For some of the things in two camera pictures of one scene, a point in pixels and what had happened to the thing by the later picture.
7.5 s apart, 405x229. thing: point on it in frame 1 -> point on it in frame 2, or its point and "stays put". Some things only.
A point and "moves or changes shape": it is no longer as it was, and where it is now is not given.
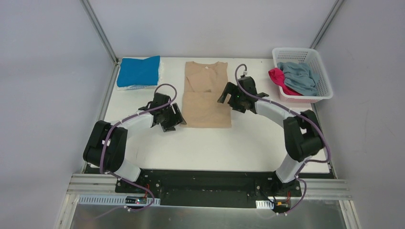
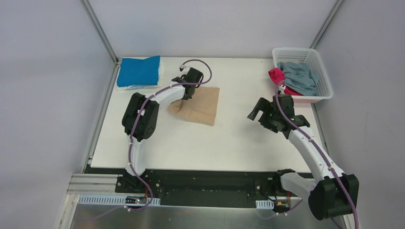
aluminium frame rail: x=92 y=184 stays put
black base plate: x=207 y=188 stays put
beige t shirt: x=206 y=99 moves or changes shape
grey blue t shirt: x=300 y=77 stays put
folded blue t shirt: x=139 y=72 stays put
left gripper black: x=172 y=117 -> x=187 y=91
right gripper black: x=230 y=96 -> x=264 y=111
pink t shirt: x=277 y=75 stays put
